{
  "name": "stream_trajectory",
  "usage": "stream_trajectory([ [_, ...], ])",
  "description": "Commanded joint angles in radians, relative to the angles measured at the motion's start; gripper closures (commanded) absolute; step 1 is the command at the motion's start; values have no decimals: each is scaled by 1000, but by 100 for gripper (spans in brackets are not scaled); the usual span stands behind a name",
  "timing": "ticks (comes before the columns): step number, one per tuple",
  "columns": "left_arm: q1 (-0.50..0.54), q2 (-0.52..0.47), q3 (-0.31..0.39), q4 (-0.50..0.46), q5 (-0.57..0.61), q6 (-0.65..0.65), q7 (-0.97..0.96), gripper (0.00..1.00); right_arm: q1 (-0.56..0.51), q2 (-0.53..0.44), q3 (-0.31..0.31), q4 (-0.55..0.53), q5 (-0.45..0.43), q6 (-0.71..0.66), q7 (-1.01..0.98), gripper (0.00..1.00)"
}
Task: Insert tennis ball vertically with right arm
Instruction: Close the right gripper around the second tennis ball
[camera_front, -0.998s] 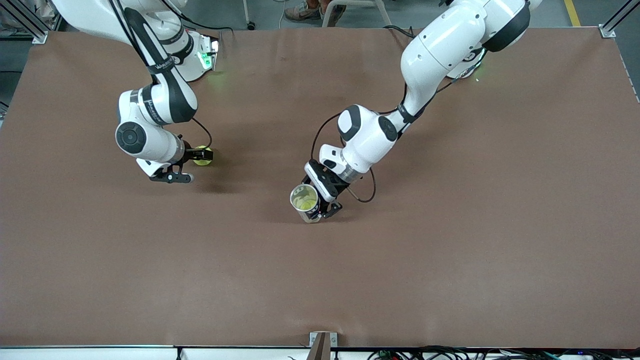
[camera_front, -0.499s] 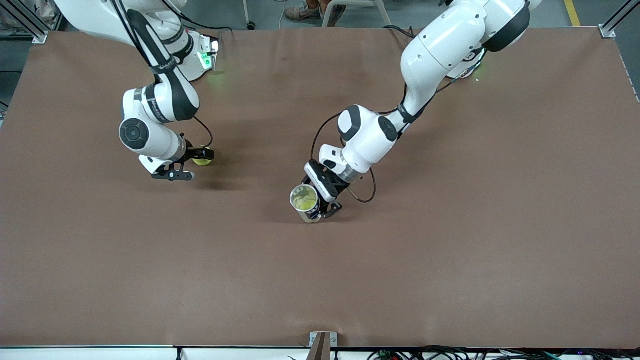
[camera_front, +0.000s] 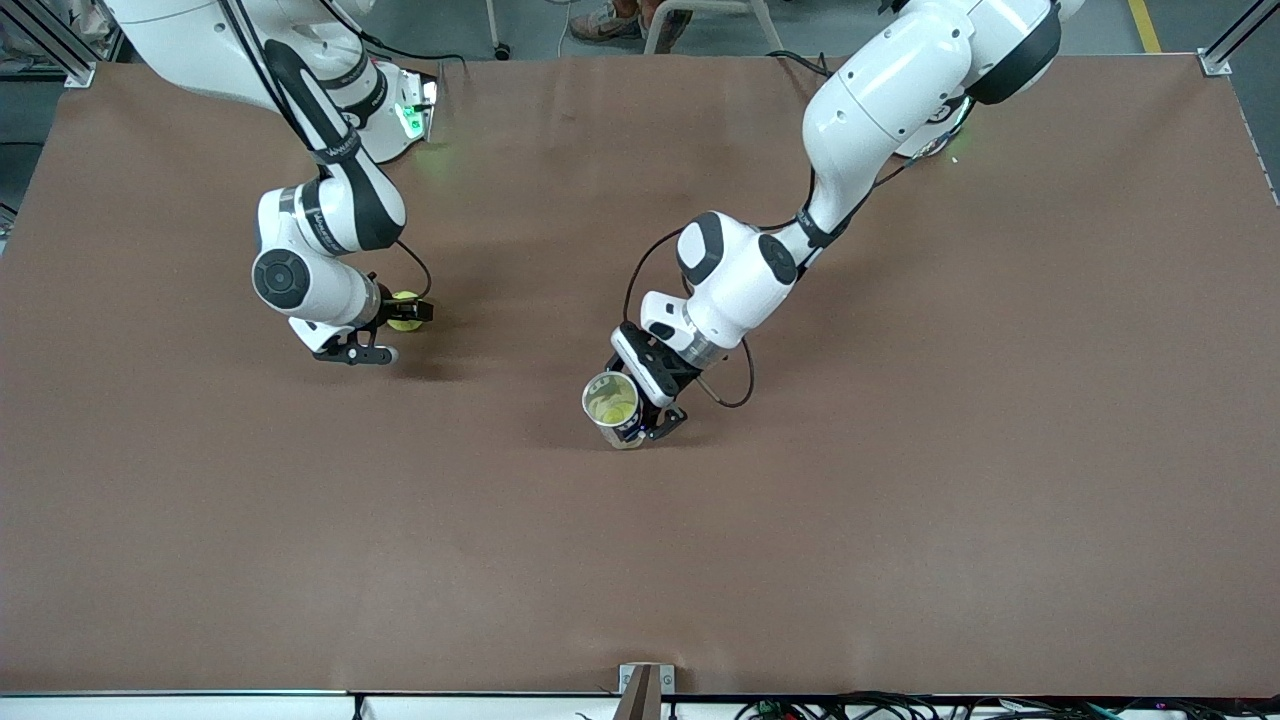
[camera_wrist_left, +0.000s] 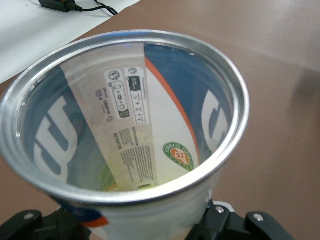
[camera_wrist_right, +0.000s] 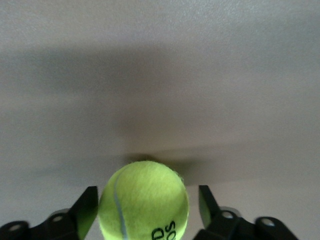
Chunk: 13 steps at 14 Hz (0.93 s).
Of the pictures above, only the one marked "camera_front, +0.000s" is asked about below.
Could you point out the clear plastic tennis ball can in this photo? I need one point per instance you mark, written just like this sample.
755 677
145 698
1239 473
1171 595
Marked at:
632 436

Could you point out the grey sneaker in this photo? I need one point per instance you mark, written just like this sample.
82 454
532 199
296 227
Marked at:
672 28
605 25

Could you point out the aluminium frame post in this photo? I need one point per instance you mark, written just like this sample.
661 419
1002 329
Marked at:
1213 62
80 74

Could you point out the yellow tennis ball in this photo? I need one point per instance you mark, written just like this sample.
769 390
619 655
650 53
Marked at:
405 327
612 408

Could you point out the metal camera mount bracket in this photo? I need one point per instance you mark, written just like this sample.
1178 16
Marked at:
667 680

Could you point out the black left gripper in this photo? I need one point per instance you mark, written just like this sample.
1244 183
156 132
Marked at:
678 379

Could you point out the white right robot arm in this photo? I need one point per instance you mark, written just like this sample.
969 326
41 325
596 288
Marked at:
200 40

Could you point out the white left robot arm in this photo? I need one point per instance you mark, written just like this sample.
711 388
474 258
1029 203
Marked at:
880 100

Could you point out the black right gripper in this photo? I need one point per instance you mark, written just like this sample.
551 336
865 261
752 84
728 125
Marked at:
389 307

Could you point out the brown table cover sheet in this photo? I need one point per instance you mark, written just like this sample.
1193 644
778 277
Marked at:
640 580

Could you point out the white stand leg with caster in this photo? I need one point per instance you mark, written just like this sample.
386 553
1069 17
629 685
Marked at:
502 50

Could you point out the beige chair legs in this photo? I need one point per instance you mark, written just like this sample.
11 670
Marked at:
768 30

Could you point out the white table edge rail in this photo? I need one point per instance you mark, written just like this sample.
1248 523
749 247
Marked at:
200 708

